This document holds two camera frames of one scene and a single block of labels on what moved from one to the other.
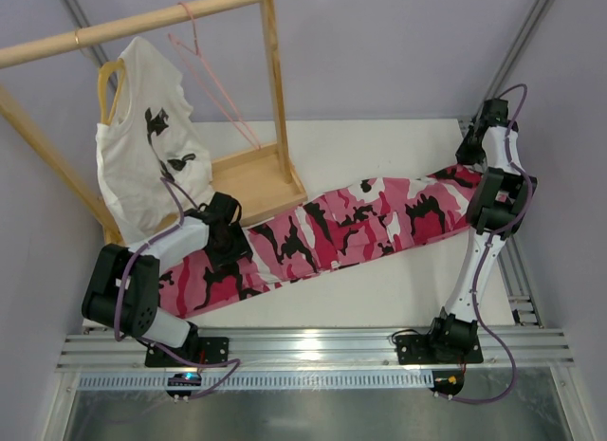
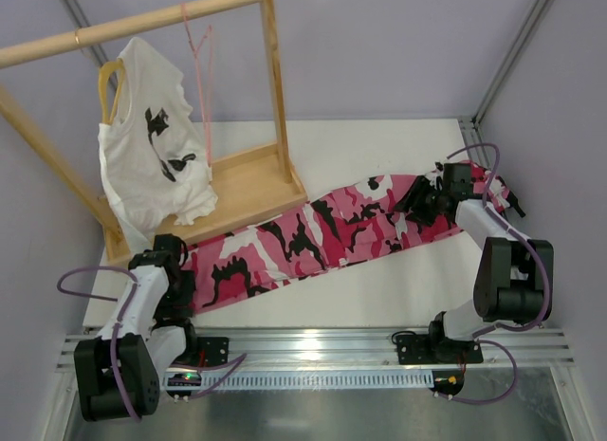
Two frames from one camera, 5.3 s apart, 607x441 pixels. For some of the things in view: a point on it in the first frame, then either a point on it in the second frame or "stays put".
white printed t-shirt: (153, 162) stays put
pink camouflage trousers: (423, 210) stays put
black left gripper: (232, 245) -> (185, 285)
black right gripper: (472, 150) -> (422, 200)
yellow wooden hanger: (105, 119) stays put
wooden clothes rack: (255, 180) stays put
